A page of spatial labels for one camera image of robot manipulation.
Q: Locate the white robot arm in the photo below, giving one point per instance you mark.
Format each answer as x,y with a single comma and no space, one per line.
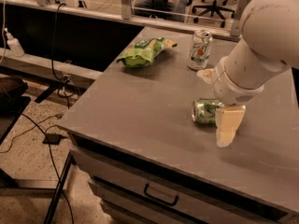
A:
269,45

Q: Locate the green soda can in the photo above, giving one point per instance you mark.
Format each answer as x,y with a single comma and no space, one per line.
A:
204,110

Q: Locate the black drawer handle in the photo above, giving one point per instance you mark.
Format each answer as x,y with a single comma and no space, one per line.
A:
159,197

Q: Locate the clear sanitizer bottle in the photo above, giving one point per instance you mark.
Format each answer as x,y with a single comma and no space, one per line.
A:
14,44

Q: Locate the white 7up soda can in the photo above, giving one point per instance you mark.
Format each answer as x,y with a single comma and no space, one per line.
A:
200,50

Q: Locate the grey cabinet drawer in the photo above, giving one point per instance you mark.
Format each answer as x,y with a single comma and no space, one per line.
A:
120,188

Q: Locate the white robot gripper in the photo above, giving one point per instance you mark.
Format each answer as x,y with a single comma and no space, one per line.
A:
228,87

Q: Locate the green chip bag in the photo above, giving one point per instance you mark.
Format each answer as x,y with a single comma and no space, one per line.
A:
143,52

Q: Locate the black power adapter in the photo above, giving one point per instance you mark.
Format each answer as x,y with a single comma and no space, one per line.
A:
52,139

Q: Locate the black side table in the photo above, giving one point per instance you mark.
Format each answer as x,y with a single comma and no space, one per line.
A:
12,103

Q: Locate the metal glass clamp post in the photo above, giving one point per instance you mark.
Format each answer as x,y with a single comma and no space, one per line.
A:
126,9
235,31

